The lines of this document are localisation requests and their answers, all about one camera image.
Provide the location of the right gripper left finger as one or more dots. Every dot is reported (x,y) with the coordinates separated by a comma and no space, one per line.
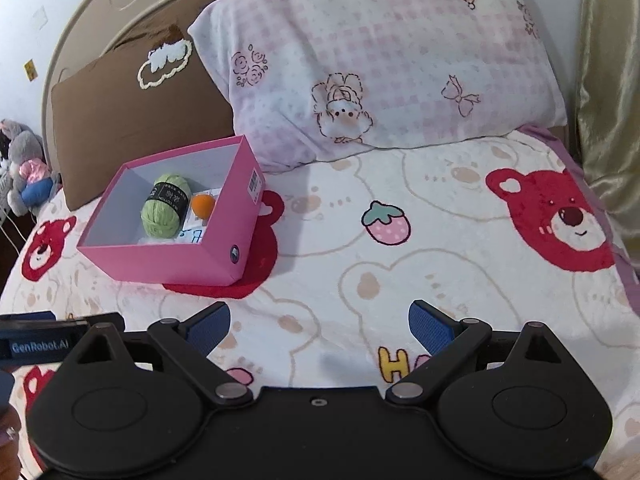
(138,400)

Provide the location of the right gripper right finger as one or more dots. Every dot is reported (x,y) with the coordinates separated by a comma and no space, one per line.
(503,400)

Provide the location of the blue white wipes pack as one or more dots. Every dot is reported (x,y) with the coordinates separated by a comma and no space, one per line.
(193,229)

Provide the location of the orange ball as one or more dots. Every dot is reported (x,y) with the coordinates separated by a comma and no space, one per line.
(203,205)

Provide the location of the left hand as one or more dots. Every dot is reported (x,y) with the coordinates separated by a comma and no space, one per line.
(10,426)

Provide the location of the grey plush toy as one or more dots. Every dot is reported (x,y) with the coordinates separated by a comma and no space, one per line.
(33,181)

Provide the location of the bear pattern blanket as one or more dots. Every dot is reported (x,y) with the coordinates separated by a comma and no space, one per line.
(502,229)

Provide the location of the green yarn ball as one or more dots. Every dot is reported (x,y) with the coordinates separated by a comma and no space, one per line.
(164,209)

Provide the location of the pink storage box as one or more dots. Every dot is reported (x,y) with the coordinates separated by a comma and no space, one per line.
(111,239)

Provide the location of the brown pillow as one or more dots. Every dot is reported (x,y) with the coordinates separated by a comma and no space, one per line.
(148,94)

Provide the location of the gold curtain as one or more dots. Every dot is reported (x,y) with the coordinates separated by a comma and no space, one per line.
(607,104)

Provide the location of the beige headboard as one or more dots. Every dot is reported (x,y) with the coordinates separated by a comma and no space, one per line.
(93,28)

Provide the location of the pink checked pillow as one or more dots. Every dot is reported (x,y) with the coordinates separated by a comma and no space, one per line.
(320,80)

